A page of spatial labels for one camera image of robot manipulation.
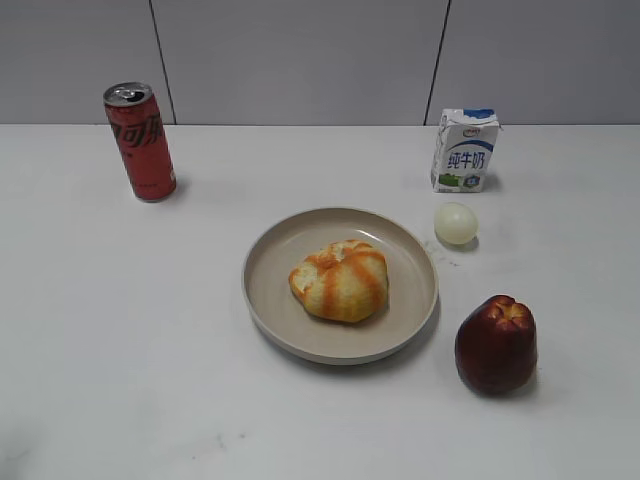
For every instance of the orange striped croissant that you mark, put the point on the orange striped croissant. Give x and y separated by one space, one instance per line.
347 281

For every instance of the beige round plate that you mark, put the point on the beige round plate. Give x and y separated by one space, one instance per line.
413 296

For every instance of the white egg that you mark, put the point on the white egg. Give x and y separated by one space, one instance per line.
455 223

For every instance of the white blue milk carton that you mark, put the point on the white blue milk carton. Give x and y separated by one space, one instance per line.
464 146

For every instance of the dark red apple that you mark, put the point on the dark red apple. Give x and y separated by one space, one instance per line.
496 346

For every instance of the red cola can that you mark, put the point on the red cola can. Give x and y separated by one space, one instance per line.
136 123

